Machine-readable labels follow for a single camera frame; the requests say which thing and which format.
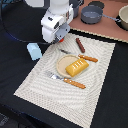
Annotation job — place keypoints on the pink wooden board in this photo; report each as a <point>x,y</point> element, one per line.
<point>106,27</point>

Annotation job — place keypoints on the grey saucepan with handle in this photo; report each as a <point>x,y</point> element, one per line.
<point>93,15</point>

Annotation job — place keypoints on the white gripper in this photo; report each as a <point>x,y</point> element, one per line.
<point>56,26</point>

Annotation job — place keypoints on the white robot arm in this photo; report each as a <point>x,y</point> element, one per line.
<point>56,6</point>

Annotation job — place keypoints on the round wooden plate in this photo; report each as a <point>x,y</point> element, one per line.
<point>63,62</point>

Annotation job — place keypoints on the white woven placemat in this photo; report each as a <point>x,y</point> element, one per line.
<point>70,102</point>

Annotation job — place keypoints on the grey pot with handles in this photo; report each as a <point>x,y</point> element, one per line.
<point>76,4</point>

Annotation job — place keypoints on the knife with wooden handle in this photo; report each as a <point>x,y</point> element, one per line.
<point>80,55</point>

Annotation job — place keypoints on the fork with wooden handle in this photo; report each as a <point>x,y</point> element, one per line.
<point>66,80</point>

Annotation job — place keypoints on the light blue toy carton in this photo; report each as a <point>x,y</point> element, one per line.
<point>34,51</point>

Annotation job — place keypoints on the beige bowl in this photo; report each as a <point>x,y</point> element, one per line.
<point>123,14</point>

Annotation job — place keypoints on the yellow toy bread loaf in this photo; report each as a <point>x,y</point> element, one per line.
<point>76,67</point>

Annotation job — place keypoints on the brown wooden stick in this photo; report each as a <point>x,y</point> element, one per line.
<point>80,45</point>

